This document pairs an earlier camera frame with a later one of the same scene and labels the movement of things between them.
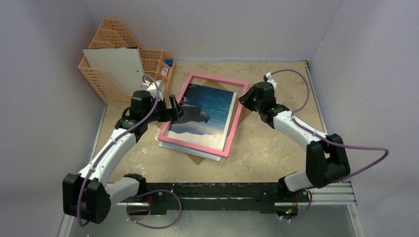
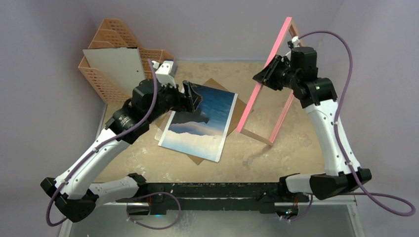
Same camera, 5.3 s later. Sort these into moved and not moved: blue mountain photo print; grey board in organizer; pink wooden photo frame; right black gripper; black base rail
Moved: right black gripper; pink wooden photo frame
Not moved: blue mountain photo print; grey board in organizer; black base rail
